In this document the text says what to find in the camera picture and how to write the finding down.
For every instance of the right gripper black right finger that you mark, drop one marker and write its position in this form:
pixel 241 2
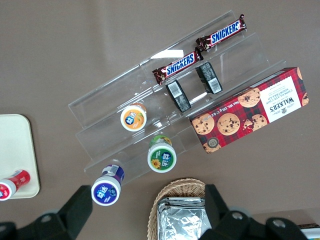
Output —
pixel 225 225

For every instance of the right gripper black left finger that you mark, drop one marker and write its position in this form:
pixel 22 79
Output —
pixel 72 212

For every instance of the light wicker basket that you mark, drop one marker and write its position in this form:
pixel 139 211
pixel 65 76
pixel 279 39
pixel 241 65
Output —
pixel 175 187

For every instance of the beige plastic tray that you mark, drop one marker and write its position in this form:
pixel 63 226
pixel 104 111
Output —
pixel 15 145

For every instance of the blue label gum jar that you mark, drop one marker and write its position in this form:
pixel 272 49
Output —
pixel 106 191

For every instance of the silver foil snack bag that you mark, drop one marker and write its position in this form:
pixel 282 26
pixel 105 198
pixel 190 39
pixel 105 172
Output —
pixel 180 220

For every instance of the red label gum jar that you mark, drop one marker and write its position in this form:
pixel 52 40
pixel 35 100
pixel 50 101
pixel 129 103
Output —
pixel 15 183

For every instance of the white snack bin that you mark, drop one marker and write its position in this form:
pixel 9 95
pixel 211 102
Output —
pixel 312 232

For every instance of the green label gum jar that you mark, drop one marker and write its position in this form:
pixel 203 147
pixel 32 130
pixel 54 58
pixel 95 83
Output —
pixel 161 158

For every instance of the orange label gum jar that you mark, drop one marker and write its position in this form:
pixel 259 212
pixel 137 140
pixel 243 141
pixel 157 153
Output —
pixel 133 119

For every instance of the clear acrylic stepped display stand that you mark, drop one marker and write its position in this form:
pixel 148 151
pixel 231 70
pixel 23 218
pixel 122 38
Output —
pixel 105 105

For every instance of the red Walker's cookie box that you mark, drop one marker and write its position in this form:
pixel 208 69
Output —
pixel 250 110

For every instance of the small black box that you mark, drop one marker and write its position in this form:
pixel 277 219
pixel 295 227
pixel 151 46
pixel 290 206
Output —
pixel 178 96
pixel 208 77

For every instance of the Snickers chocolate bar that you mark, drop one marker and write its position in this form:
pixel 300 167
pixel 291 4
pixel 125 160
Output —
pixel 180 65
pixel 225 33

